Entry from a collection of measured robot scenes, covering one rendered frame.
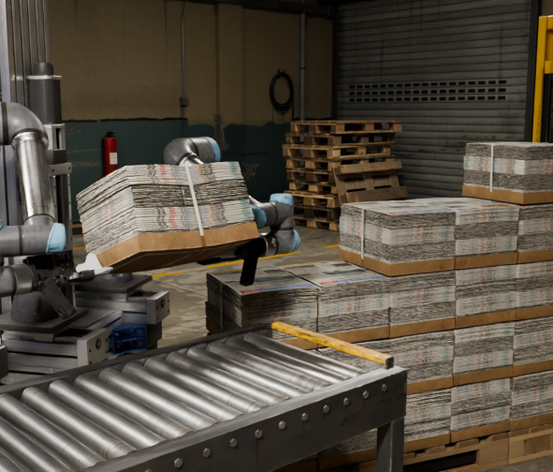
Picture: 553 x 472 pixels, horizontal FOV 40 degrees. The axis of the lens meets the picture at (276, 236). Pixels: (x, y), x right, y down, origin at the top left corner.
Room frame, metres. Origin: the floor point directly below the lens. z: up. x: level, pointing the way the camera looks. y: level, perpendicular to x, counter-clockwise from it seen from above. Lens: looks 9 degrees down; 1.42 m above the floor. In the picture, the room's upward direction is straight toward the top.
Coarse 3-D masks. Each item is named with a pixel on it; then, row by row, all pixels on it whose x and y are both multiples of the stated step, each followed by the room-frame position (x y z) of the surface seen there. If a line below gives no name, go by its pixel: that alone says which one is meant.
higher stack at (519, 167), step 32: (480, 160) 3.15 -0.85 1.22; (512, 160) 2.97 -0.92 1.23; (544, 160) 2.95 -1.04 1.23; (544, 224) 2.94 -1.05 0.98; (544, 288) 2.96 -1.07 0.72; (512, 320) 2.93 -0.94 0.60; (544, 320) 2.97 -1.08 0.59; (544, 352) 2.97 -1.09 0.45; (512, 384) 2.92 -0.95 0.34; (544, 384) 2.97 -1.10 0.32; (512, 416) 2.90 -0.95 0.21; (512, 448) 2.91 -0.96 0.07; (544, 448) 2.98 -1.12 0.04
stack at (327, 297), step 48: (240, 288) 2.50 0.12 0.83; (288, 288) 2.51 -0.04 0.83; (336, 288) 2.58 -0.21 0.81; (384, 288) 2.66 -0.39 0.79; (432, 288) 2.75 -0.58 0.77; (480, 288) 2.84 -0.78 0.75; (288, 336) 2.51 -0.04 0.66; (432, 336) 2.74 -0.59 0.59; (480, 336) 2.84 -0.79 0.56; (480, 384) 2.84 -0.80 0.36; (432, 432) 2.76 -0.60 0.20
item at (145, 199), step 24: (144, 168) 1.91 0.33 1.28; (168, 168) 1.96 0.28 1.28; (96, 192) 1.98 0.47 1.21; (120, 192) 1.91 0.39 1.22; (144, 192) 1.89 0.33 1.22; (168, 192) 1.94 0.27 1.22; (96, 216) 1.99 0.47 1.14; (120, 216) 1.90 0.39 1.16; (144, 216) 1.87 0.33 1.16; (168, 216) 1.91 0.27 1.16; (96, 240) 1.99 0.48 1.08; (120, 240) 1.89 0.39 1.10; (120, 264) 1.92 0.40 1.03; (144, 264) 1.97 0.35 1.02
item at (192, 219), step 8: (184, 168) 2.00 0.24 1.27; (192, 168) 2.01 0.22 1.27; (184, 176) 1.99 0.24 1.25; (192, 176) 2.00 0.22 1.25; (184, 184) 1.97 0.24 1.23; (184, 192) 1.97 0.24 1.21; (200, 192) 2.00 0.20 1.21; (184, 200) 1.96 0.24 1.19; (192, 200) 1.98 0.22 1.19; (200, 200) 1.99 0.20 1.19; (192, 208) 1.97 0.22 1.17; (200, 208) 1.99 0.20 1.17; (192, 216) 1.96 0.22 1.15; (200, 216) 1.98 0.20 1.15; (192, 224) 1.95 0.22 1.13; (208, 224) 1.98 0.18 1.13; (200, 248) 1.95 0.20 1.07; (208, 248) 1.97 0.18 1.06; (184, 256) 1.98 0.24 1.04; (192, 256) 2.02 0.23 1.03
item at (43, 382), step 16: (208, 336) 2.04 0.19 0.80; (224, 336) 2.04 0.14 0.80; (240, 336) 2.07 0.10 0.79; (144, 352) 1.90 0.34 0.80; (160, 352) 1.90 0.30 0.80; (80, 368) 1.78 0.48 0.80; (96, 368) 1.78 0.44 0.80; (112, 368) 1.80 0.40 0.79; (16, 384) 1.67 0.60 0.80; (32, 384) 1.67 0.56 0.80; (48, 384) 1.69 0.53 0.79
